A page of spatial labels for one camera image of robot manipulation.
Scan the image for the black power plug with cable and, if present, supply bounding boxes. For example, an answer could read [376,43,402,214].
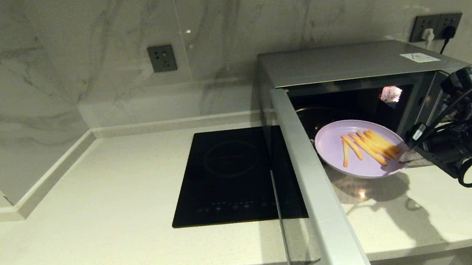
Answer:
[437,26,460,55]

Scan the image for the lavender round plate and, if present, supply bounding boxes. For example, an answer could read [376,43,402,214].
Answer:
[312,113,411,185]

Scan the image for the dark glass microwave door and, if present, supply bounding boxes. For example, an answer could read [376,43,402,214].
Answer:
[259,79,372,265]

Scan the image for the grey single wall socket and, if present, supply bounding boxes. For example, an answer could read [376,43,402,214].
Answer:
[147,44,178,74]

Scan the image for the grey double wall socket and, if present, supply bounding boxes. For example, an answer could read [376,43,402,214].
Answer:
[408,11,465,44]

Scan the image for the black induction cooktop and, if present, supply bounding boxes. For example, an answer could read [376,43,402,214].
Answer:
[162,125,278,230]

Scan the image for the silver Panasonic microwave oven body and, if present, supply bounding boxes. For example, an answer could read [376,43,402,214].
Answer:
[254,30,472,185]

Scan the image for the white power plug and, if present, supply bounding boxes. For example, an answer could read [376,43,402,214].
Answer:
[421,28,437,50]

